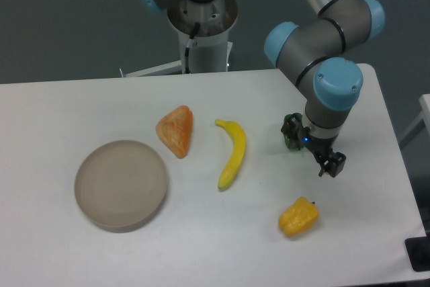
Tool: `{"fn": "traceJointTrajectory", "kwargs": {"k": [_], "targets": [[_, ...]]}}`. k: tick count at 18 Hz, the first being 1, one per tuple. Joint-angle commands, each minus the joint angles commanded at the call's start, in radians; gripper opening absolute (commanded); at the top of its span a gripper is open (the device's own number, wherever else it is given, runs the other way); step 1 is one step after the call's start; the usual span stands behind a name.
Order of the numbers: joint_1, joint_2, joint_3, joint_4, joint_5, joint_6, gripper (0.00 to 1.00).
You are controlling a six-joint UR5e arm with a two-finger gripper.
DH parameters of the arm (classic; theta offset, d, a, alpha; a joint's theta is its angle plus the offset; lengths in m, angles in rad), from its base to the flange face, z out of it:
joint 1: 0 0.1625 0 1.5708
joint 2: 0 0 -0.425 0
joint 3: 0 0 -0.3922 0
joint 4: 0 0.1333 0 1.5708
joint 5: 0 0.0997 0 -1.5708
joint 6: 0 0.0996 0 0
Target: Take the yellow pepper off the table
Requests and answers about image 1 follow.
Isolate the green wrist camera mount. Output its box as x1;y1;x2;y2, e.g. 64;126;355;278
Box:
281;112;304;150

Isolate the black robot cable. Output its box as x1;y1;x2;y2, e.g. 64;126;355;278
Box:
183;22;201;75

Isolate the black device at table edge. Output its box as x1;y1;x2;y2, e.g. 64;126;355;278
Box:
404;237;429;272

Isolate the orange triangular sandwich toast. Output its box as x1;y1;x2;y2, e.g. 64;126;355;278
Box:
155;106;194;159

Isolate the yellow banana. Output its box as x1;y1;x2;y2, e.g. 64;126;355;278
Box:
215;119;247;192

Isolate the white furniture at right edge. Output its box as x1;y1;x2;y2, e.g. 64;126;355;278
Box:
398;93;429;150

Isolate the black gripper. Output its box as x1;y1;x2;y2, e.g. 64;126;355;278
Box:
298;126;346;177

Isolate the beige round plate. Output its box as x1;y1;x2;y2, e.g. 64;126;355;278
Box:
74;140;168;233

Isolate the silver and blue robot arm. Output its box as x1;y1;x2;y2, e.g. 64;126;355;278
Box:
143;0;385;177

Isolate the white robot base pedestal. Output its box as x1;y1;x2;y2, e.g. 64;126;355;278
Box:
124;0;238;77

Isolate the yellow pepper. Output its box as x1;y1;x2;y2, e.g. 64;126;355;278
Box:
278;197;319;237

